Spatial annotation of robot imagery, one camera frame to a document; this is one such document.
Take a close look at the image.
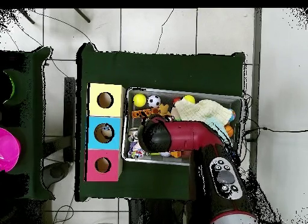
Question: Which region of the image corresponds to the cream cloth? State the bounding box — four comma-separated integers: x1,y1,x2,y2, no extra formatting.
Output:
171,98,233,125

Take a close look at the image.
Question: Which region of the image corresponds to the mint green cloth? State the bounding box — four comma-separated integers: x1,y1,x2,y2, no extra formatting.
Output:
205,117,232,148

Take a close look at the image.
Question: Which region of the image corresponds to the silver mesh bin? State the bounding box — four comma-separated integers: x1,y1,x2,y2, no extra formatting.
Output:
121,87,244,167

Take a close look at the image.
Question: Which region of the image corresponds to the wooden three-hole box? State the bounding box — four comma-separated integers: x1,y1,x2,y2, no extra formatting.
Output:
84,82,126,182

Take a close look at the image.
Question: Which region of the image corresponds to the orange toy brick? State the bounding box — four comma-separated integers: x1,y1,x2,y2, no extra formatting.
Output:
131,107,161,119

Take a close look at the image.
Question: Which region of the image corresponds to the yellow-haired toy figure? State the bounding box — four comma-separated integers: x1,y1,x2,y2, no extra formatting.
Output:
157,103,170,116

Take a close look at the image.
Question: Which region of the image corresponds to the small soccer ball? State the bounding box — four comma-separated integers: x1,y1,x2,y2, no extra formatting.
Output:
147,95,162,108

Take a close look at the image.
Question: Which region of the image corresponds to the small tin can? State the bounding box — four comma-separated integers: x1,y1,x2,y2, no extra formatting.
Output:
128,127,140,142

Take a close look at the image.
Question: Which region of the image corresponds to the colourful candy packet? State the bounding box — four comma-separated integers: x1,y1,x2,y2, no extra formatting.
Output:
128,141,146,160

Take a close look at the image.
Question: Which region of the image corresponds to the dark green tablecloth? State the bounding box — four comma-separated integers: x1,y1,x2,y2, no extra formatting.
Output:
75,42,247,202
0,46,56,202

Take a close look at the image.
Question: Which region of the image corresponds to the orange toy basketball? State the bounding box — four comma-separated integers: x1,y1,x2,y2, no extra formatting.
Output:
224,124,235,137

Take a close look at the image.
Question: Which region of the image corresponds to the black tripod leg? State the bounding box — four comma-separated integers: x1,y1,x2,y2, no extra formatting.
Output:
17,8,36,25
73,8,91,23

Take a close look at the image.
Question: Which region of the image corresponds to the green plate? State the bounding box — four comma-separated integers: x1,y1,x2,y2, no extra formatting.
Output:
9,76,16,99

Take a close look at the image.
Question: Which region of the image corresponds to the magenta plate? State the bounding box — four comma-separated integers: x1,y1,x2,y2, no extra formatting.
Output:
0,127,22,173

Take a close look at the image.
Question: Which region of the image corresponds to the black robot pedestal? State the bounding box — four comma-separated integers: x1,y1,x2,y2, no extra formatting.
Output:
128,198,186,224

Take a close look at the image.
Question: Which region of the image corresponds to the grey floor cable duct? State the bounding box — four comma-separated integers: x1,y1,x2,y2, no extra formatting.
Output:
249,8,262,172

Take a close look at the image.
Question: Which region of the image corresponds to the black power cable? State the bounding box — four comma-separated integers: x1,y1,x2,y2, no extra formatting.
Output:
242,126,308,136

